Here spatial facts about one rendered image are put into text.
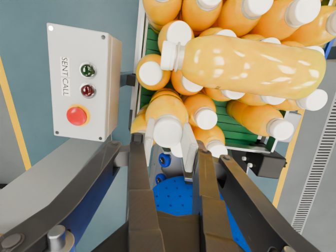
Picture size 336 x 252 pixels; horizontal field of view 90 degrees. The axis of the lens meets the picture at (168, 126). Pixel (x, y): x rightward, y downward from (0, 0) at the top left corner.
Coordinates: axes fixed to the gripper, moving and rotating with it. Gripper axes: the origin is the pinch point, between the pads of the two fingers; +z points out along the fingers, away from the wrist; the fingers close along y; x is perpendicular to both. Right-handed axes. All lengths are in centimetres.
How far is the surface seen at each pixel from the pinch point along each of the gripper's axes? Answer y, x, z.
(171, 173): 5.6, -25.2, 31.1
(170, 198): 4.5, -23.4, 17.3
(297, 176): 146, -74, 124
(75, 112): -16.5, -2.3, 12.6
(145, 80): -4.4, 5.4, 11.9
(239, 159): 73, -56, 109
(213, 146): 10.1, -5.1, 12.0
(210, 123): 8.3, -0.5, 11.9
